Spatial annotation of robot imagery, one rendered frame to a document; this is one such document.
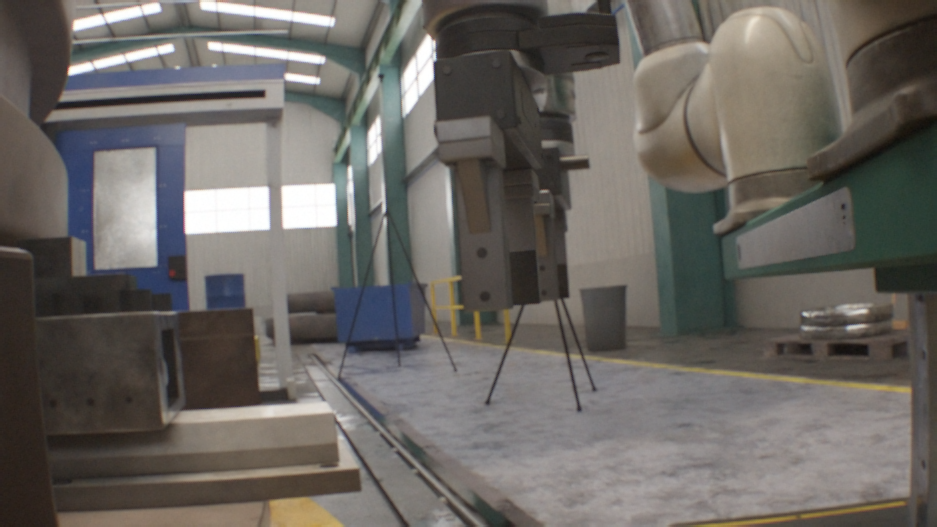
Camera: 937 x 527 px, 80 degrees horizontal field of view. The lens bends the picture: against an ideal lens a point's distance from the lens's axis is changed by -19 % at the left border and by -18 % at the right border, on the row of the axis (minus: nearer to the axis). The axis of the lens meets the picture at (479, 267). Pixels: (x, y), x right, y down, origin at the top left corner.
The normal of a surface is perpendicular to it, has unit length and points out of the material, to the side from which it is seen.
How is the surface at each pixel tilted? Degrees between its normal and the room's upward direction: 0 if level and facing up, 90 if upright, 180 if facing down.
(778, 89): 88
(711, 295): 90
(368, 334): 90
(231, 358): 90
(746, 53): 78
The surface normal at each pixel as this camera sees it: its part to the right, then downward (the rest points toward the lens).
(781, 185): -0.55, -0.09
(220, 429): 0.27, -0.38
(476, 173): -0.15, 0.47
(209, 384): 0.65, -0.08
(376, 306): -0.04, -0.04
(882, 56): -0.99, -0.03
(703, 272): 0.30, -0.07
